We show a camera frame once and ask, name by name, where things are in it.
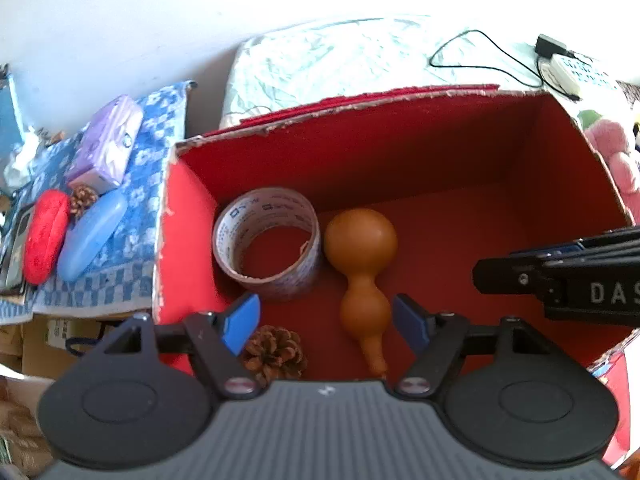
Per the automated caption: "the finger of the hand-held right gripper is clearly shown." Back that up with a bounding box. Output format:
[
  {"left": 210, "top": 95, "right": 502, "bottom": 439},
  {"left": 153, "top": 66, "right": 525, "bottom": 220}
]
[{"left": 472, "top": 242, "right": 587, "bottom": 302}]

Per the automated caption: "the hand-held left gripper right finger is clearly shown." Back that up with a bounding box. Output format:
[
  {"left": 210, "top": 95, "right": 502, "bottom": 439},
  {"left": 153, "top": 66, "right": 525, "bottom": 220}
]
[{"left": 392, "top": 294, "right": 557, "bottom": 402}]

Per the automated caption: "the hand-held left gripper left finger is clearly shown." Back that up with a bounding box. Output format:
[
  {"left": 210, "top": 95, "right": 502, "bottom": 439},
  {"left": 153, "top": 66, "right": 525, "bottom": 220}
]
[{"left": 80, "top": 292, "right": 263, "bottom": 402}]

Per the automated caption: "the large brown pine cone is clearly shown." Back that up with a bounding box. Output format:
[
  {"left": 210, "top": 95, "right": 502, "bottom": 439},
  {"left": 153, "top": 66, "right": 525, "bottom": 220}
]
[{"left": 241, "top": 325, "right": 309, "bottom": 384}]

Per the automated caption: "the printed packing tape roll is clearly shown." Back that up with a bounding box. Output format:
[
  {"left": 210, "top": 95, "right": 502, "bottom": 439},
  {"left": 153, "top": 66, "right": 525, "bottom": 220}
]
[{"left": 212, "top": 187, "right": 322, "bottom": 303}]

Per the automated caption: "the red cardboard box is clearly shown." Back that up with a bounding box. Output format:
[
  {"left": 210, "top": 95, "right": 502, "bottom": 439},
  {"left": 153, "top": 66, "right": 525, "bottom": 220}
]
[{"left": 151, "top": 84, "right": 640, "bottom": 466}]

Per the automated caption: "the brown dried gourd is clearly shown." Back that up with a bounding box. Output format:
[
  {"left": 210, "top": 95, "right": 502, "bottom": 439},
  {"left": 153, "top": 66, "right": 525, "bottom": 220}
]
[{"left": 324, "top": 210, "right": 399, "bottom": 379}]

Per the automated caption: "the pink plush toy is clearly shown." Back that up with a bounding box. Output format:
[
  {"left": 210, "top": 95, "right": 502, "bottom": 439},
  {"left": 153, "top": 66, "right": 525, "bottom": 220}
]
[{"left": 584, "top": 119, "right": 640, "bottom": 226}]

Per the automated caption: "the blue glasses case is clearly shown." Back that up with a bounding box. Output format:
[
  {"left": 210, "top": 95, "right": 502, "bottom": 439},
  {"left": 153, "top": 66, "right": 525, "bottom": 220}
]
[{"left": 56, "top": 190, "right": 128, "bottom": 282}]

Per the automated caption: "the blue checkered towel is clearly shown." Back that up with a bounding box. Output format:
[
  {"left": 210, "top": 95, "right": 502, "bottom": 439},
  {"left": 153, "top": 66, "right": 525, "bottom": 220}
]
[{"left": 0, "top": 80, "right": 197, "bottom": 326}]

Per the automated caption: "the small brown pine cone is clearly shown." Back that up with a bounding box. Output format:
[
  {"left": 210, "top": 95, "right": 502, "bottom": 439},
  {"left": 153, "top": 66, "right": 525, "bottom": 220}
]
[{"left": 69, "top": 185, "right": 99, "bottom": 221}]

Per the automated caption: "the red glasses case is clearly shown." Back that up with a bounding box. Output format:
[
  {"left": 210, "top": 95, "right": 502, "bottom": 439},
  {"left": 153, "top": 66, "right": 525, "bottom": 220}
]
[{"left": 24, "top": 190, "right": 71, "bottom": 285}]

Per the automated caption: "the white power strip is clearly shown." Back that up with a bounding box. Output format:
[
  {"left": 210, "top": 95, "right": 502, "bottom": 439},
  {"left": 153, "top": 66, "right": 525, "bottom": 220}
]
[{"left": 537, "top": 55, "right": 622, "bottom": 102}]

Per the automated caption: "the purple tissue pack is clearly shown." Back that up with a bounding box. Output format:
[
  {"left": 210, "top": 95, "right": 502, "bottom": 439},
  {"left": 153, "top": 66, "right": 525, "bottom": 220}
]
[{"left": 66, "top": 95, "right": 144, "bottom": 194}]

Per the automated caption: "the black charger adapter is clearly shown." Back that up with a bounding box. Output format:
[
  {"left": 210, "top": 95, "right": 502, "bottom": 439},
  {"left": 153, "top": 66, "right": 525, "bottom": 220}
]
[{"left": 535, "top": 34, "right": 576, "bottom": 59}]

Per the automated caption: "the black smartphone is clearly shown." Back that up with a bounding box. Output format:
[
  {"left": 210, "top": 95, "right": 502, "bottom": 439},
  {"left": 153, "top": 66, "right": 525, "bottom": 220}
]
[{"left": 0, "top": 205, "right": 36, "bottom": 296}]

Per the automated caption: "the pale green bed sheet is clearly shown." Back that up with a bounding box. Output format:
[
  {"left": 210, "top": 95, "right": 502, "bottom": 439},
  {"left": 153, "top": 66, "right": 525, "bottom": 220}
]
[{"left": 220, "top": 15, "right": 628, "bottom": 129}]

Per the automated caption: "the crumpled clear plastic wrap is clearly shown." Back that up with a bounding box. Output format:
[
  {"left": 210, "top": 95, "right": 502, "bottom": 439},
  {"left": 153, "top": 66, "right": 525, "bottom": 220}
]
[{"left": 4, "top": 127, "right": 42, "bottom": 191}]

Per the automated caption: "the black power cable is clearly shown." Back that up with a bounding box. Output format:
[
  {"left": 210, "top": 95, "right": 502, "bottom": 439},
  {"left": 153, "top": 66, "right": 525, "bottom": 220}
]
[{"left": 429, "top": 29, "right": 544, "bottom": 89}]

